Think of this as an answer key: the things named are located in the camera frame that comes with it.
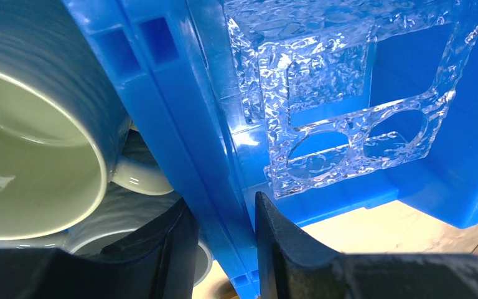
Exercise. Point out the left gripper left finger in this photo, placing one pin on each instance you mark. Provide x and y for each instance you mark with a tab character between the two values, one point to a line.
155	261

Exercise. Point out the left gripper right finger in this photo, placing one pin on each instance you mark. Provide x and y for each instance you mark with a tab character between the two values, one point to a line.
293	264

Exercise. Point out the grey ceramic mug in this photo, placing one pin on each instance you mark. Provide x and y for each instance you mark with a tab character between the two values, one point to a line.
123	211

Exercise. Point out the blue plastic bin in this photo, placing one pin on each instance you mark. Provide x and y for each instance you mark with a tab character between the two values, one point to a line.
172	65

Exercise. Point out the clear acrylic holder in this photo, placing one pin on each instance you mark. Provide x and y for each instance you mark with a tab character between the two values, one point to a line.
301	65

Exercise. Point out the pale green ceramic mug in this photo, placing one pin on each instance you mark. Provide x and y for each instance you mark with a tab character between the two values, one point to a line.
62	125

